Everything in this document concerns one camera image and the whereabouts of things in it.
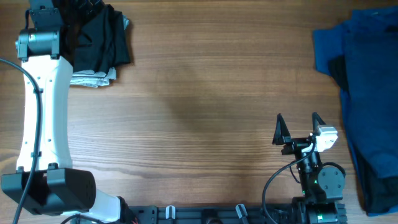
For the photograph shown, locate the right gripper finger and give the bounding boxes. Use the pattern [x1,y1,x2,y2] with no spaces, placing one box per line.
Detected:
[312,112,326,133]
[272,113,292,145]

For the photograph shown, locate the black shorts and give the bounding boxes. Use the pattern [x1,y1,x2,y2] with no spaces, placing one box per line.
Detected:
[51,0,131,73]

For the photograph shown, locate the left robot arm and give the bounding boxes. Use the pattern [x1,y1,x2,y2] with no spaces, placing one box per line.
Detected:
[1,1,137,223]

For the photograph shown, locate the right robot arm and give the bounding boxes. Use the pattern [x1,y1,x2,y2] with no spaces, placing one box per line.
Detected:
[272,112,346,223]

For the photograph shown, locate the blue t-shirt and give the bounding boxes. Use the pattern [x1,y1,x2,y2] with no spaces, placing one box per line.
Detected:
[312,5,398,217]

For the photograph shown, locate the black garment under t-shirt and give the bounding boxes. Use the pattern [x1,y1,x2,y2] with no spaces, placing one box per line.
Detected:
[328,55,397,216]

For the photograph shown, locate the folded light blue jeans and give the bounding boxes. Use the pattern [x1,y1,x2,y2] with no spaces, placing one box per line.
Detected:
[70,10,131,88]

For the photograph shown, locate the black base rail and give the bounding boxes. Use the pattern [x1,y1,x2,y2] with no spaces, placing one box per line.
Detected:
[124,202,347,224]

